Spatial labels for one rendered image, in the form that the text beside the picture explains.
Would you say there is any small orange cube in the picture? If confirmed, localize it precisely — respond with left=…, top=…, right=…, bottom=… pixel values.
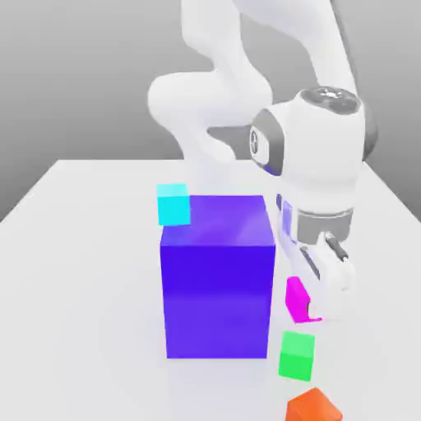
left=285, top=386, right=344, bottom=421

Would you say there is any small cyan cube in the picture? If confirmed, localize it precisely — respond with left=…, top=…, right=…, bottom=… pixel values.
left=155, top=183, right=192, bottom=227

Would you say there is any large purple box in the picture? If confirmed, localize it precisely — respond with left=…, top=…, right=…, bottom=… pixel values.
left=160, top=194, right=276, bottom=360

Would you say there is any small green cube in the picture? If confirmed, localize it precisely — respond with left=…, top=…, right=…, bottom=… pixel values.
left=278, top=331, right=316, bottom=383

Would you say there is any small magenta cube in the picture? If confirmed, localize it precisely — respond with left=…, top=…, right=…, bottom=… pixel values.
left=285, top=275, right=324, bottom=325

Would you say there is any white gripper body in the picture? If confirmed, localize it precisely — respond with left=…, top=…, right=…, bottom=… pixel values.
left=278, top=226, right=359, bottom=298

